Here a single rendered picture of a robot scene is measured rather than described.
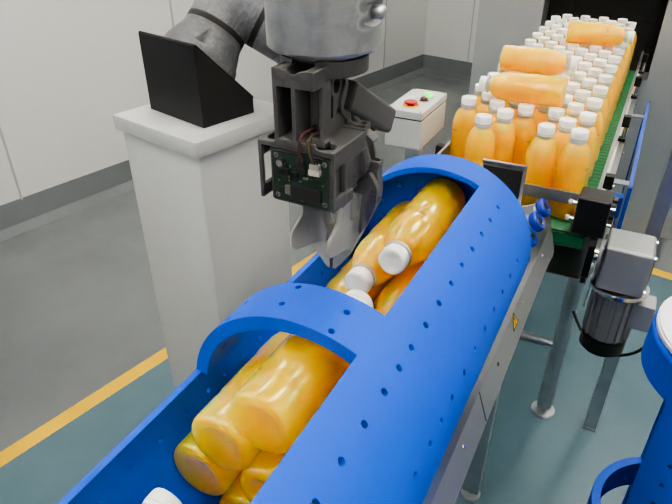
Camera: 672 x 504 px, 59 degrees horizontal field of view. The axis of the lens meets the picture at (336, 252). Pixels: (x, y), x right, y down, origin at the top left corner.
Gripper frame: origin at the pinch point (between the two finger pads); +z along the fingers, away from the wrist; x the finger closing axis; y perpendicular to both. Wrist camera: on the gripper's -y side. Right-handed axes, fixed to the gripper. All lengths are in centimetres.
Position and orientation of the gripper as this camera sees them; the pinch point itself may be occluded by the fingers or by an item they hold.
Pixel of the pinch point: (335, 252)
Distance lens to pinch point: 59.0
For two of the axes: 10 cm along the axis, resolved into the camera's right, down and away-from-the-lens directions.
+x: 8.9, 2.5, -3.9
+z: 0.0, 8.5, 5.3
